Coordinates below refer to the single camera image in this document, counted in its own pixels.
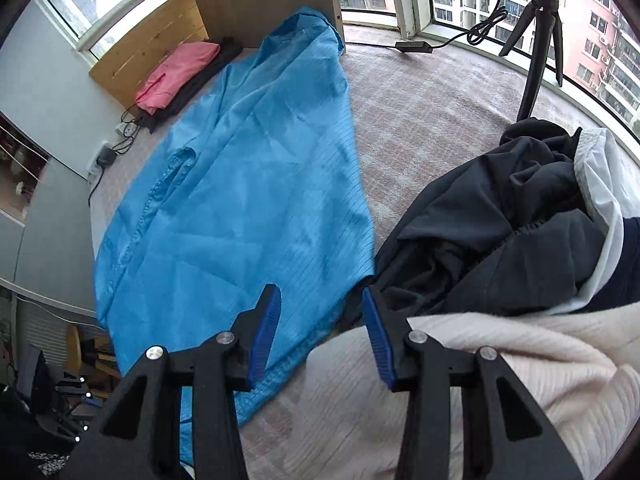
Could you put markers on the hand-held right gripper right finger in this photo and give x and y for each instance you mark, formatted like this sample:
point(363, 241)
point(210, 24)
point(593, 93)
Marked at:
point(380, 345)

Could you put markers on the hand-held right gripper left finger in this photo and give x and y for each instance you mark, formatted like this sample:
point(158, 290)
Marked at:
point(265, 340)

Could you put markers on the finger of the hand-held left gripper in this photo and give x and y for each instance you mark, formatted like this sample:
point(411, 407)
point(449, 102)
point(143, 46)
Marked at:
point(70, 426)
point(75, 386)

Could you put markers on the blue striped work jacket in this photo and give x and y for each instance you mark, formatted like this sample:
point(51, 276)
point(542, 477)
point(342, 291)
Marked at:
point(240, 185)

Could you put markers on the wooden stool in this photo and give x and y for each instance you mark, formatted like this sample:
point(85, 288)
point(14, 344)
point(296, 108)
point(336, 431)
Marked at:
point(72, 345)

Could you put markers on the person's black tweed jacket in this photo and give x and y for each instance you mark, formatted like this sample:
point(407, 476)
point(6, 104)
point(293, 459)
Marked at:
point(47, 462)

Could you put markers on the beige knit sweater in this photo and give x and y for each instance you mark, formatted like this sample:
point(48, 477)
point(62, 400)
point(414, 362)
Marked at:
point(550, 360)

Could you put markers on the crumpled black garment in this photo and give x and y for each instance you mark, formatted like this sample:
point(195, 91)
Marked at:
point(500, 210)

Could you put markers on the white power strip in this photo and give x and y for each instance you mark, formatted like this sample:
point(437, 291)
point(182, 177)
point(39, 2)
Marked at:
point(94, 170)

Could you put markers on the pink plaid blanket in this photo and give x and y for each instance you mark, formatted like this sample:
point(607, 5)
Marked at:
point(425, 125)

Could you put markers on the black power adapter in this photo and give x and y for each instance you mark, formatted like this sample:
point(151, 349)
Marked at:
point(106, 157)

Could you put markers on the white charger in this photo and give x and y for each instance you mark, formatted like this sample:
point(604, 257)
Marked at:
point(125, 130)

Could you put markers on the navy garment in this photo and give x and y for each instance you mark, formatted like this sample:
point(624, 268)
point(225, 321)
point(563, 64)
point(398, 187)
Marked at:
point(627, 270)

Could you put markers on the folded dark brown garment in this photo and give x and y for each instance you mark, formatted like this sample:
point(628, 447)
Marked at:
point(200, 87)

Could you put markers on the folded pink garment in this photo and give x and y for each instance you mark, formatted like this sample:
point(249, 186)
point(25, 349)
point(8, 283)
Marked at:
point(175, 72)

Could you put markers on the white mesh garment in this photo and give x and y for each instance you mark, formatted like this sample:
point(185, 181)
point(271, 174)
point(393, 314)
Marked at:
point(607, 160)

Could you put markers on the black tripod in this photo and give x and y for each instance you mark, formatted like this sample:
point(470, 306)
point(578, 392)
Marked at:
point(537, 60)

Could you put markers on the pine plank panel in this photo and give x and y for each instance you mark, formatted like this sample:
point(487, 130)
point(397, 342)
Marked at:
point(150, 35)

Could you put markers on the white window frame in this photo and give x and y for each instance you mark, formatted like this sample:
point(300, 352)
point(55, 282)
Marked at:
point(412, 0)

